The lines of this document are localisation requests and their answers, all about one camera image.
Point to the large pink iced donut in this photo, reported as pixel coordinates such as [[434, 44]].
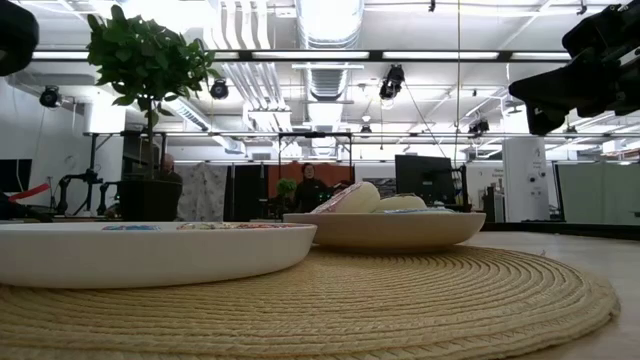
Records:
[[355, 200]]

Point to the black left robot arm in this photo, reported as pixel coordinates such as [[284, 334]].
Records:
[[15, 35]]

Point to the woven straw placemat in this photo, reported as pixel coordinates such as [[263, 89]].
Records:
[[350, 305]]

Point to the black ceiling spotlight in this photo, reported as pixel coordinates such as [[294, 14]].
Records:
[[392, 80], [479, 127], [50, 96], [219, 89]]

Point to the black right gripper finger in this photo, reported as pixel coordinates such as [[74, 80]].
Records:
[[565, 85], [547, 120]]

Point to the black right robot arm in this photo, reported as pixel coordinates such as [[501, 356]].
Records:
[[610, 25]]

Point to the small white sprinkled donut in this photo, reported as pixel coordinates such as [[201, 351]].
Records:
[[205, 226]]

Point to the person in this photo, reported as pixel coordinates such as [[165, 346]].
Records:
[[169, 167], [310, 192]]

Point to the green partition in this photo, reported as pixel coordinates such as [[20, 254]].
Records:
[[600, 192]]

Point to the beige round plate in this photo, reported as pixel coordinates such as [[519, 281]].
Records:
[[390, 232]]

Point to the patterned grey cloth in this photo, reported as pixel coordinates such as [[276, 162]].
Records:
[[202, 192]]

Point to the potted green tree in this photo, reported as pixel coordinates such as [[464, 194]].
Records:
[[145, 60]]

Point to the large blue iced donut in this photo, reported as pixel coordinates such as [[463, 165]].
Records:
[[425, 211]]

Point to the orange panel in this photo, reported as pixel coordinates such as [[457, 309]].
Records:
[[340, 175]]

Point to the black computer monitor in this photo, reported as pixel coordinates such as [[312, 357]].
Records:
[[422, 180], [15, 175]]

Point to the small green plant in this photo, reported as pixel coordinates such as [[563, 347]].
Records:
[[286, 187]]

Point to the white round plate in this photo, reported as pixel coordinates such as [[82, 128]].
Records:
[[150, 257]]

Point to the small blue iced donut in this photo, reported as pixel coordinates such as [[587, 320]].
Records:
[[131, 228]]

